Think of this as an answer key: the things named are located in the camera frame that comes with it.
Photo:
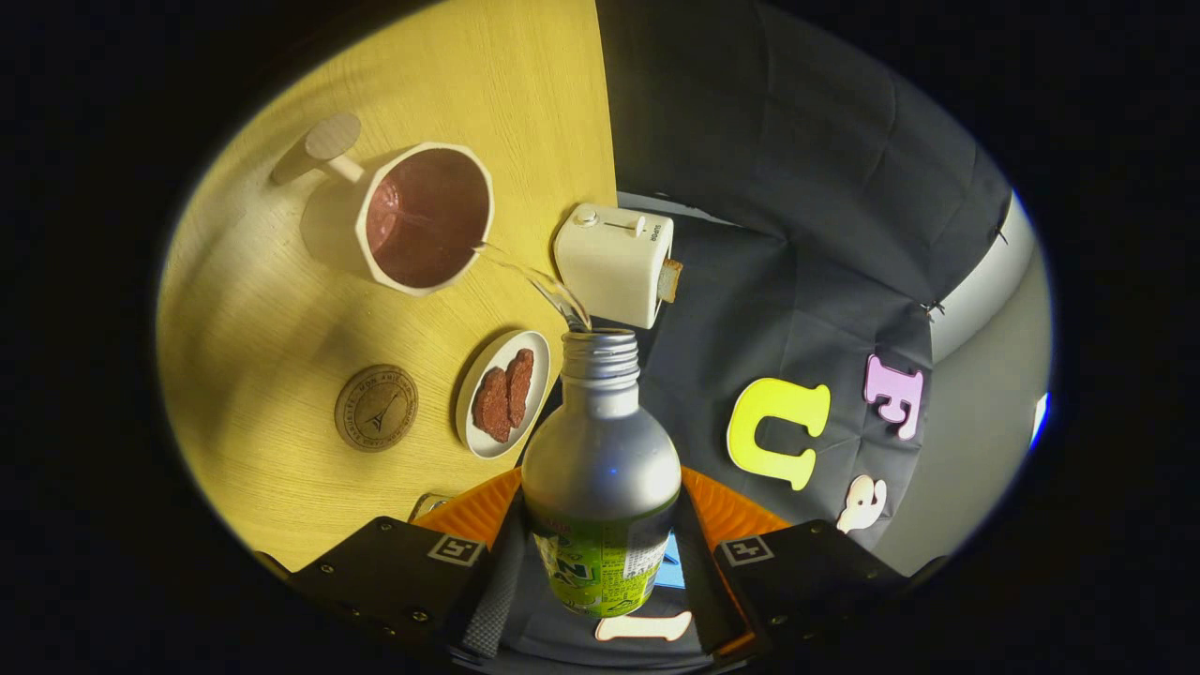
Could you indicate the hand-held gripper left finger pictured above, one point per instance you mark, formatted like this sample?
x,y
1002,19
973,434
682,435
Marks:
x,y
478,609

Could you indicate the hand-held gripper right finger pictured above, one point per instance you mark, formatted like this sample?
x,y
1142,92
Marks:
x,y
703,591

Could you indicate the silver bottle with green label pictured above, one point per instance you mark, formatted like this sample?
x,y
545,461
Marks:
x,y
600,459

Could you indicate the round wooden coaster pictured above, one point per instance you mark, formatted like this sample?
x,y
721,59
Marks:
x,y
377,409

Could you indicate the clear juice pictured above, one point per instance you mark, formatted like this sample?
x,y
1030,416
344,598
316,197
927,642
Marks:
x,y
555,296

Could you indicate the white oval plate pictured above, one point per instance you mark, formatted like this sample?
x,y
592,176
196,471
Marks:
x,y
473,441

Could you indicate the brown meat piece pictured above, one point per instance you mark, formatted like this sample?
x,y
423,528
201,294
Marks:
x,y
490,405
520,384

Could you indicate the toast slice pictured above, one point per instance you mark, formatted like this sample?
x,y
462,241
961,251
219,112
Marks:
x,y
669,279

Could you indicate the white toaster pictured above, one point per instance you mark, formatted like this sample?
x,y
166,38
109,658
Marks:
x,y
605,267

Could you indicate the wooden table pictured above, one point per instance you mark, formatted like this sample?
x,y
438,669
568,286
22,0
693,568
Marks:
x,y
262,337

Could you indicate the black backdrop cloth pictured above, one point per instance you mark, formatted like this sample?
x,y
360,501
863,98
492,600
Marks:
x,y
797,187

